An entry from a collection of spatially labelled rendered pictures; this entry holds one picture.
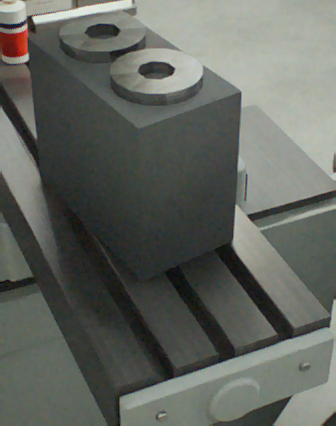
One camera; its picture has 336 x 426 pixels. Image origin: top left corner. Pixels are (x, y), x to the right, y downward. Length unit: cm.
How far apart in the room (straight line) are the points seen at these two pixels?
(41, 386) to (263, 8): 257
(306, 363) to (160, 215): 20
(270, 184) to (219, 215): 48
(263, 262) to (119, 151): 20
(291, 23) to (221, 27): 27
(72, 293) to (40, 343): 41
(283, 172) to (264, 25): 219
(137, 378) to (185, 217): 18
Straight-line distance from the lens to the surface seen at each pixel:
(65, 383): 142
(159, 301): 92
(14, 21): 130
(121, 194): 90
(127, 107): 85
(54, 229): 101
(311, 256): 146
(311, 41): 351
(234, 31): 355
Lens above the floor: 158
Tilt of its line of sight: 37 degrees down
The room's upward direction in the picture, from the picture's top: straight up
